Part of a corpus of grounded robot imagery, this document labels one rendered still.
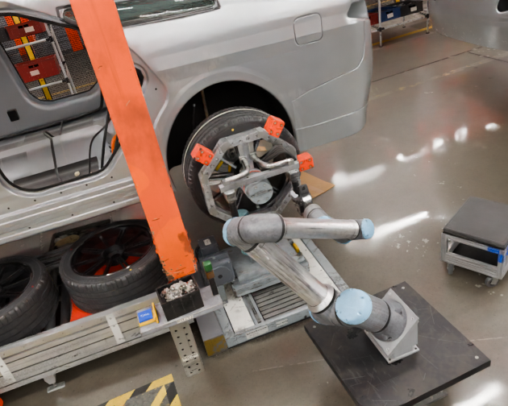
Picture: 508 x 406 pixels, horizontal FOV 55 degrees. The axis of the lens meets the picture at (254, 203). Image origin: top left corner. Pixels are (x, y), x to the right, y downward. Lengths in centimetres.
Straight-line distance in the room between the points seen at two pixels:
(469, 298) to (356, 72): 148
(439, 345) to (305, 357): 74
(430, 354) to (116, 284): 165
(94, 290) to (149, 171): 87
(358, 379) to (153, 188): 126
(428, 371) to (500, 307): 87
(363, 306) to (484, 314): 106
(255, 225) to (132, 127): 73
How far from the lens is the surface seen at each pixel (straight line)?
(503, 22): 437
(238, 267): 308
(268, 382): 272
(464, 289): 315
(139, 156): 228
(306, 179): 429
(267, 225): 187
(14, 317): 301
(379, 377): 231
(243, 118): 260
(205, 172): 255
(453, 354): 241
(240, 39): 278
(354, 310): 212
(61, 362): 302
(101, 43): 213
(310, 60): 295
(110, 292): 288
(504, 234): 303
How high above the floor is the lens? 213
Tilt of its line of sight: 31 degrees down
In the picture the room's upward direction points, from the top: 12 degrees counter-clockwise
